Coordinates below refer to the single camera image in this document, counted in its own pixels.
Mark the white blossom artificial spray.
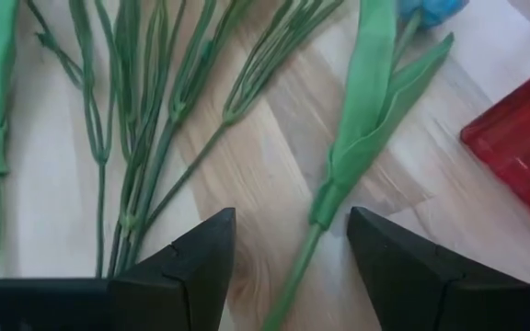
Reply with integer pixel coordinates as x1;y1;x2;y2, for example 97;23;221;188
25;0;347;280

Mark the red glass vase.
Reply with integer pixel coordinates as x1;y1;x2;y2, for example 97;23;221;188
459;57;530;238

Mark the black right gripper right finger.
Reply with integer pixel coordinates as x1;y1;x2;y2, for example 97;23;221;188
346;205;528;331

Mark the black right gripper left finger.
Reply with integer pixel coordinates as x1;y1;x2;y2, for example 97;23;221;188
108;206;237;331

